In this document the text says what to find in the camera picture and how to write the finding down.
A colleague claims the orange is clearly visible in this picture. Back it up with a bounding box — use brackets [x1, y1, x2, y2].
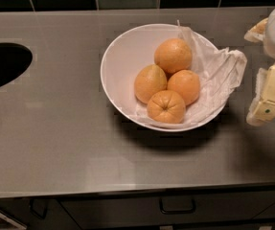
[134, 64, 167, 104]
[154, 38, 193, 74]
[167, 70, 200, 105]
[147, 90, 186, 124]

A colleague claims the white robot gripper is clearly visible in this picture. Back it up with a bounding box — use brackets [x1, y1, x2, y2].
[244, 9, 275, 127]

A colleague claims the dark cabinet drawer front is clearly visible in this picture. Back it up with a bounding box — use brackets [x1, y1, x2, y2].
[62, 191, 275, 229]

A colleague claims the white paper napkin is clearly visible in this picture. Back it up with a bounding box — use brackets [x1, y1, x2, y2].
[129, 23, 247, 131]

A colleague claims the black drawer handle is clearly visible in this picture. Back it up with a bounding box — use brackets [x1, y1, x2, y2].
[159, 196, 196, 215]

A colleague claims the black round object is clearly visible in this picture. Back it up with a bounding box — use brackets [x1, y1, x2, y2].
[0, 42, 33, 87]

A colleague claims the white ceramic bowl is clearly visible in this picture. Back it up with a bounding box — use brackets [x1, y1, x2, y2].
[101, 24, 229, 132]

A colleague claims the black cabinet handle left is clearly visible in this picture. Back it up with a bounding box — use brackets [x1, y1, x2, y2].
[29, 198, 48, 220]

